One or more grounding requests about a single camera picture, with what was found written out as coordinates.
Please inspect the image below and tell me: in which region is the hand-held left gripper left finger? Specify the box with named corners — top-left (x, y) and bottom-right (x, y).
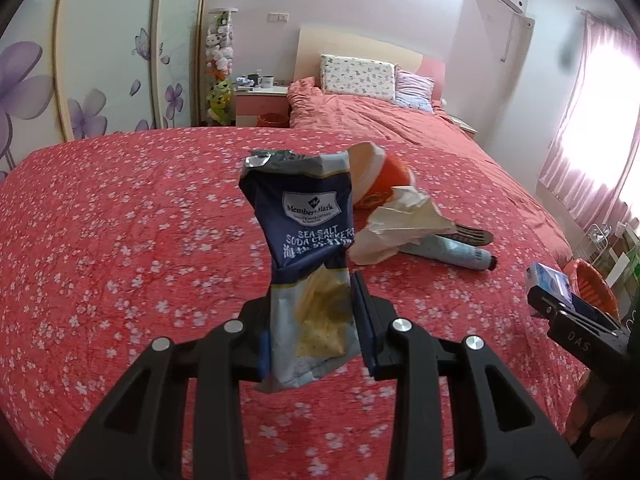
top-left (54, 296), bottom-right (273, 480)

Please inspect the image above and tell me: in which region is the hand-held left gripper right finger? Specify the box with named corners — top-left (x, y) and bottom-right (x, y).
top-left (350, 270), bottom-right (586, 480)

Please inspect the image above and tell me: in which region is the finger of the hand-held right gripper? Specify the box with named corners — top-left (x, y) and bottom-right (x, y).
top-left (571, 292), bottom-right (623, 331)
top-left (527, 285), bottom-right (571, 321)

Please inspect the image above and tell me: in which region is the blue and white small box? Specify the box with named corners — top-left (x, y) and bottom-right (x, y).
top-left (525, 261), bottom-right (574, 306)

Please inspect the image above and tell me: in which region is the orange plastic laundry basket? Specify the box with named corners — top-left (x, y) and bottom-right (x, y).
top-left (575, 258), bottom-right (621, 321)

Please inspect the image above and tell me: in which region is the beige paper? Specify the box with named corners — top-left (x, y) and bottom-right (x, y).
top-left (348, 186), bottom-right (457, 266)

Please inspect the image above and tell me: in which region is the light blue tube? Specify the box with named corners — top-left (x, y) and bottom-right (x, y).
top-left (400, 235), bottom-right (497, 272)

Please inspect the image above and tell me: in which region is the blue and white cracker packet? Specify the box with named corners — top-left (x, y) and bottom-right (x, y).
top-left (238, 149), bottom-right (362, 395)

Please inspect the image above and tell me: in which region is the orange paper cup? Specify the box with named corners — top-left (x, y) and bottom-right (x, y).
top-left (347, 142), bottom-right (418, 210)

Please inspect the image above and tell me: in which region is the red floral tablecloth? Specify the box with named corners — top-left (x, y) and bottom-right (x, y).
top-left (0, 127), bottom-right (593, 480)

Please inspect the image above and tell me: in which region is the pink window curtain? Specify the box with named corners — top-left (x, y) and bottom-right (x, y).
top-left (537, 10), bottom-right (640, 233)

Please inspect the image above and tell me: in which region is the pink and white nightstand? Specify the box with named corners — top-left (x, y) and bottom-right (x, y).
top-left (447, 115), bottom-right (478, 136)
top-left (234, 85), bottom-right (291, 128)

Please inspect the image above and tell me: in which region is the salmon duvet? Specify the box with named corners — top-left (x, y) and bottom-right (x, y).
top-left (287, 77), bottom-right (573, 261)

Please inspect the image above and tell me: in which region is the pink striped pillow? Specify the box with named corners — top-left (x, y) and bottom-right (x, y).
top-left (394, 70), bottom-right (436, 113)

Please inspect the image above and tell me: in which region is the white floral pillow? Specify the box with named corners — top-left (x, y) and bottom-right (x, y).
top-left (320, 54), bottom-right (397, 102)

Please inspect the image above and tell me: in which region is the clear tube of plush toys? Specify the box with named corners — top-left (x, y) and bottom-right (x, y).
top-left (205, 8), bottom-right (239, 126)

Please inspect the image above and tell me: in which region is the white air conditioner pipe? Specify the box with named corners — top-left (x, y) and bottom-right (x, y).
top-left (500, 7), bottom-right (536, 64)

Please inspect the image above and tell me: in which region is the beige and pink headboard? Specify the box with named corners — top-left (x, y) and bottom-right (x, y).
top-left (295, 26), bottom-right (446, 102)

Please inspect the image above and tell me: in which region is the metal curtain rod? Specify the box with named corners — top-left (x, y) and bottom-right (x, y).
top-left (575, 6), bottom-right (640, 28)

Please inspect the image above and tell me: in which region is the sliding wardrobe with purple flowers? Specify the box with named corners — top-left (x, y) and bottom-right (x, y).
top-left (0, 0), bottom-right (211, 181)

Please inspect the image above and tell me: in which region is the white wire rack cart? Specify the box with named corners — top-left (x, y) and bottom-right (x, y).
top-left (572, 224), bottom-right (614, 267)

